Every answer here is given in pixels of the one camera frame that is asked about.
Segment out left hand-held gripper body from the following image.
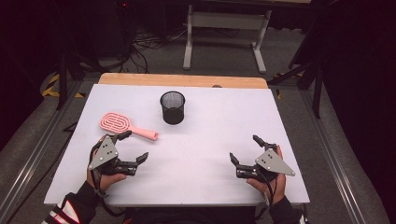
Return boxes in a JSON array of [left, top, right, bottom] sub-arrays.
[[88, 134, 139, 176]]

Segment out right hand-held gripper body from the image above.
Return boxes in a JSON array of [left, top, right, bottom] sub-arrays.
[[235, 143, 296, 184]]

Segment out pink hair brush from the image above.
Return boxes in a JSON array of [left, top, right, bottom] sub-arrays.
[[99, 111, 160, 142]]

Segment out black mesh pen holder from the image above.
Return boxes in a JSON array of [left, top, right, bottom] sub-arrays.
[[159, 91, 187, 126]]

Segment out person's right hand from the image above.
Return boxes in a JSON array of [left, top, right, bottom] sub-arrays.
[[247, 145, 287, 205]]

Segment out person's left hand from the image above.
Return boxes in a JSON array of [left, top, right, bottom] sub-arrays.
[[86, 135, 127, 192]]

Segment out white table cover board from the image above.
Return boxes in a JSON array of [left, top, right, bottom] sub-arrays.
[[44, 83, 311, 208]]

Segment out black metal stand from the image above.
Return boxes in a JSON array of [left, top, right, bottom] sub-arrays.
[[55, 50, 85, 111], [267, 59, 325, 119]]

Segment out yellow black hazard tape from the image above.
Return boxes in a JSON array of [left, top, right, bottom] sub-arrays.
[[41, 73, 86, 99]]

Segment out right hand-held gripper black cable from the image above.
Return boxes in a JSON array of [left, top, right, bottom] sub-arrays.
[[257, 169, 278, 207]]

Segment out hand-held gripper black cable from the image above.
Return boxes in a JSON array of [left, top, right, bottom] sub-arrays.
[[88, 141, 127, 217], [257, 169, 278, 207]]

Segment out left hand-held gripper black cable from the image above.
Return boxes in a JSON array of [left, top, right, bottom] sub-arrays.
[[88, 141, 127, 217]]

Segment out aluminium floor rail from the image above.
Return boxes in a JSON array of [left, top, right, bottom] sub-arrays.
[[0, 78, 83, 218], [300, 90, 368, 224]]

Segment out black floor cables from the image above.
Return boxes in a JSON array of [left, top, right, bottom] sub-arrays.
[[102, 26, 188, 74]]

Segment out grey metal desk frame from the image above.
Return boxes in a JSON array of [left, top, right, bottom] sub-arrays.
[[182, 4, 273, 75]]

